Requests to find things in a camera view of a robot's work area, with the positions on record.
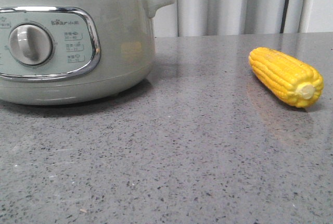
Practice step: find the yellow corn cob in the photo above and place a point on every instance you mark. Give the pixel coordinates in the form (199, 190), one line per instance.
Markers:
(294, 82)

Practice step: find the pale green electric cooking pot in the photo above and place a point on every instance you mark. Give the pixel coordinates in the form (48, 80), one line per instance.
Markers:
(57, 52)

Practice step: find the white pleated curtain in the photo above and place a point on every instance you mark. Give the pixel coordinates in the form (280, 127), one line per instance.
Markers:
(235, 17)

